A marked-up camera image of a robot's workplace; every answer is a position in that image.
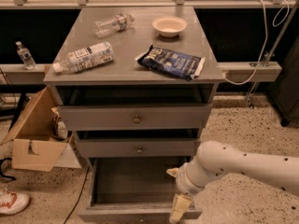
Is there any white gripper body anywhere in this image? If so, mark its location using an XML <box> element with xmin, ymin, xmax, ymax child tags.
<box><xmin>176</xmin><ymin>161</ymin><xmax>206</xmax><ymax>197</ymax></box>

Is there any grey bottom drawer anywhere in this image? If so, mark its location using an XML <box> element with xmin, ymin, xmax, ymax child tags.
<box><xmin>78</xmin><ymin>156</ymin><xmax>204</xmax><ymax>224</ymax></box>

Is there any grey drawer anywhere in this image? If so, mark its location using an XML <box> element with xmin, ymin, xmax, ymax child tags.
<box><xmin>58</xmin><ymin>105</ymin><xmax>211</xmax><ymax>131</ymax></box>
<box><xmin>76</xmin><ymin>129</ymin><xmax>199</xmax><ymax>158</ymax></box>
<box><xmin>78</xmin><ymin>156</ymin><xmax>204</xmax><ymax>224</ymax></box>

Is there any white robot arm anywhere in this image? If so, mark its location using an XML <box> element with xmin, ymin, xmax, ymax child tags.
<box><xmin>166</xmin><ymin>141</ymin><xmax>299</xmax><ymax>224</ymax></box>

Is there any grey middle drawer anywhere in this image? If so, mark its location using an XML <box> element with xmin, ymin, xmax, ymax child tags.
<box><xmin>76</xmin><ymin>129</ymin><xmax>199</xmax><ymax>158</ymax></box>

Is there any grey top drawer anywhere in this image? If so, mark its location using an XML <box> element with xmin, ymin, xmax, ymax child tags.
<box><xmin>58</xmin><ymin>105</ymin><xmax>211</xmax><ymax>131</ymax></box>

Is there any grey wooden drawer cabinet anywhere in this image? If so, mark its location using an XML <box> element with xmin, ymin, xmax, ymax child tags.
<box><xmin>43</xmin><ymin>6</ymin><xmax>226</xmax><ymax>166</ymax></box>

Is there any blue chip bag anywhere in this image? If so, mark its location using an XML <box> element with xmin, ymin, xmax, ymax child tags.
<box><xmin>135</xmin><ymin>45</ymin><xmax>206</xmax><ymax>81</ymax></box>

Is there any dark cabinet at right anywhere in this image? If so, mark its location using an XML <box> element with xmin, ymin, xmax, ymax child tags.
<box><xmin>269</xmin><ymin>37</ymin><xmax>299</xmax><ymax>127</ymax></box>

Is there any open cardboard box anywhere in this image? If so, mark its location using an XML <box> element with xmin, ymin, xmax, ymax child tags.
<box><xmin>3</xmin><ymin>88</ymin><xmax>80</xmax><ymax>172</ymax></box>

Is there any white labelled plastic bottle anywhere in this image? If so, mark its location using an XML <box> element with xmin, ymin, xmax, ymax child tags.
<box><xmin>53</xmin><ymin>42</ymin><xmax>114</xmax><ymax>74</ymax></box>

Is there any white paper bowl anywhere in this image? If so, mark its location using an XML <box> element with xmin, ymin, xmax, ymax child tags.
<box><xmin>152</xmin><ymin>16</ymin><xmax>187</xmax><ymax>37</ymax></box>

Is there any clear crushed water bottle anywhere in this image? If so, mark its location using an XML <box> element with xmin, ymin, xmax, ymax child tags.
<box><xmin>93</xmin><ymin>13</ymin><xmax>135</xmax><ymax>37</ymax></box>

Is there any white and red sneaker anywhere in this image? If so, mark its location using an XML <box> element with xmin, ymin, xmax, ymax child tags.
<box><xmin>0</xmin><ymin>189</ymin><xmax>30</xmax><ymax>215</ymax></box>

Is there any small upright water bottle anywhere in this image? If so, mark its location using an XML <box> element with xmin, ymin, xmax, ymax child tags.
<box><xmin>16</xmin><ymin>41</ymin><xmax>36</xmax><ymax>70</ymax></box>

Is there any black floor cable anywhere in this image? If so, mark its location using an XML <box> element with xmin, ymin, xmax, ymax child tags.
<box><xmin>63</xmin><ymin>166</ymin><xmax>92</xmax><ymax>224</ymax></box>

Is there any white cable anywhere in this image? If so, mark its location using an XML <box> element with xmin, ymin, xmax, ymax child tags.
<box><xmin>223</xmin><ymin>0</ymin><xmax>292</xmax><ymax>86</ymax></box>

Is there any black strap on floor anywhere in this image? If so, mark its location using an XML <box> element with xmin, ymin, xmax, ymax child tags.
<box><xmin>0</xmin><ymin>157</ymin><xmax>17</xmax><ymax>182</ymax></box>

